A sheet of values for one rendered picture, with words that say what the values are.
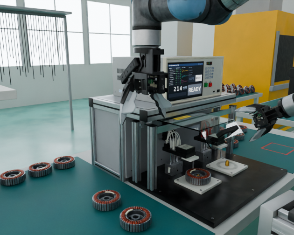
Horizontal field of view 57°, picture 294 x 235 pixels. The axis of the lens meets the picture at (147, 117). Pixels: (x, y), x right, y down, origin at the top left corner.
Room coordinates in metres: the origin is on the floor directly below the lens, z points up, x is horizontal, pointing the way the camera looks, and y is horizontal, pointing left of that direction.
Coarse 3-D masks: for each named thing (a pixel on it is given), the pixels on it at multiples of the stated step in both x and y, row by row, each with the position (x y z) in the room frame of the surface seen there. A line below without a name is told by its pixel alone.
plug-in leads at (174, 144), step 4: (172, 132) 1.20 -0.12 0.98; (176, 132) 1.23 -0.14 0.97; (168, 136) 1.23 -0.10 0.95; (180, 140) 1.22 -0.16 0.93; (164, 144) 1.23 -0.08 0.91; (168, 144) 1.23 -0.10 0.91; (172, 144) 1.19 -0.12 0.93; (176, 144) 1.20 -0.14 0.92; (180, 144) 1.22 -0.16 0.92; (172, 148) 1.19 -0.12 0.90
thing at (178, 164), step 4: (172, 160) 1.24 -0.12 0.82; (168, 164) 1.20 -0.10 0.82; (172, 164) 1.20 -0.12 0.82; (176, 164) 1.20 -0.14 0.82; (180, 164) 1.22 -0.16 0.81; (172, 168) 1.18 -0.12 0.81; (176, 168) 1.20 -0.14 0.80; (180, 168) 1.22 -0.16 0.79; (172, 172) 1.18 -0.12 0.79; (176, 172) 1.20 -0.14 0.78; (180, 172) 1.22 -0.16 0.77
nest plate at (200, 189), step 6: (174, 180) 1.12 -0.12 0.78; (180, 180) 1.11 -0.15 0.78; (216, 180) 1.11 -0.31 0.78; (186, 186) 1.07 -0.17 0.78; (192, 186) 1.06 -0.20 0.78; (198, 186) 1.06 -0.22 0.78; (204, 186) 1.06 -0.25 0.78; (210, 186) 1.06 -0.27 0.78; (198, 192) 1.02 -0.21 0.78; (204, 192) 1.03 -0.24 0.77
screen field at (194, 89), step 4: (192, 84) 1.28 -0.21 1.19; (196, 84) 1.30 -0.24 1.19; (200, 84) 1.32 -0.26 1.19; (188, 88) 1.26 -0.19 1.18; (192, 88) 1.28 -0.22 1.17; (196, 88) 1.30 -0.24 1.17; (200, 88) 1.32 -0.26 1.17; (188, 92) 1.26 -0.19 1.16; (192, 92) 1.28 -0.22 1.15; (196, 92) 1.30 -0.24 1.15; (200, 92) 1.32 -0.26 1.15
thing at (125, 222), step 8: (128, 208) 0.88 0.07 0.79; (136, 208) 0.89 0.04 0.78; (144, 208) 0.88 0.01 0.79; (120, 216) 0.84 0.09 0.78; (128, 216) 0.86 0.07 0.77; (136, 216) 0.86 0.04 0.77; (144, 216) 0.84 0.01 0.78; (120, 224) 0.83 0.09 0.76; (128, 224) 0.80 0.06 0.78; (136, 224) 0.80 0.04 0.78; (144, 224) 0.80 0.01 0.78
